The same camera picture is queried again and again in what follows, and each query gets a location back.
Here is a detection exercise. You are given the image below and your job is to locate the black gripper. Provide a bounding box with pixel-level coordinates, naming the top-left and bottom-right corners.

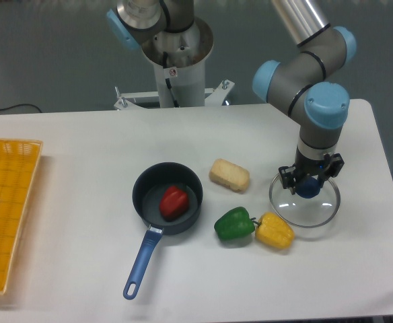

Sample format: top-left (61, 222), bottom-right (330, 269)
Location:
top-left (279, 148), bottom-right (345, 194)

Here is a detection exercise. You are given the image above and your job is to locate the glass pot lid blue knob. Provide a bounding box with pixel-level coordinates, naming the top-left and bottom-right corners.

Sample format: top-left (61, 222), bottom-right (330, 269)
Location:
top-left (269, 174), bottom-right (341, 229)

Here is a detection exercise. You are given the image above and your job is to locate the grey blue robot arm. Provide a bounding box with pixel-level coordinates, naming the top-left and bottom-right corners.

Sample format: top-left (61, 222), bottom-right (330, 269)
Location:
top-left (106, 1), bottom-right (357, 199)

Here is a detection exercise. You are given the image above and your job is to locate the yellow bell pepper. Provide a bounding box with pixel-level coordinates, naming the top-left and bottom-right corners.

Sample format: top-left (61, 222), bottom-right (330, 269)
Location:
top-left (255, 212), bottom-right (295, 250)

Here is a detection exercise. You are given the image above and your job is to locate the beige bread loaf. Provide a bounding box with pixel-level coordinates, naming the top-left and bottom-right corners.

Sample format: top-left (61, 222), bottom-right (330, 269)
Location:
top-left (209, 159), bottom-right (250, 192)

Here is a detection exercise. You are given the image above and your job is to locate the green bell pepper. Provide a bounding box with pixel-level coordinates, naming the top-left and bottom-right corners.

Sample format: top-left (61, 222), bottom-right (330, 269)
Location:
top-left (214, 207), bottom-right (255, 241)

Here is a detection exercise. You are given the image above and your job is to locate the red bell pepper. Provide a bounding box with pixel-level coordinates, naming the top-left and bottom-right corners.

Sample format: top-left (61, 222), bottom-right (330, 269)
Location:
top-left (159, 186), bottom-right (190, 221)

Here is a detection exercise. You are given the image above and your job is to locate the yellow woven basket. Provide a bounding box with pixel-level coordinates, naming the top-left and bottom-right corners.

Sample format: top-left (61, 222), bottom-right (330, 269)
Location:
top-left (0, 139), bottom-right (43, 295)

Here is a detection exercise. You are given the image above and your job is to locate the dark pot blue handle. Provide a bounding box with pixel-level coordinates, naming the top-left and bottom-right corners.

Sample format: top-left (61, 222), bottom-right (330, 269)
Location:
top-left (123, 162), bottom-right (203, 300)

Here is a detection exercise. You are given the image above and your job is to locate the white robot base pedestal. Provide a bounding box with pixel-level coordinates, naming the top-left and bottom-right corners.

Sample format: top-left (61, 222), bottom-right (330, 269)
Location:
top-left (114, 17), bottom-right (235, 110)

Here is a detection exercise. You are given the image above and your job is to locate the black cable on floor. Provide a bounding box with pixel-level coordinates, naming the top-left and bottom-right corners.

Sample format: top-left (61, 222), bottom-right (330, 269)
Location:
top-left (0, 103), bottom-right (43, 113)

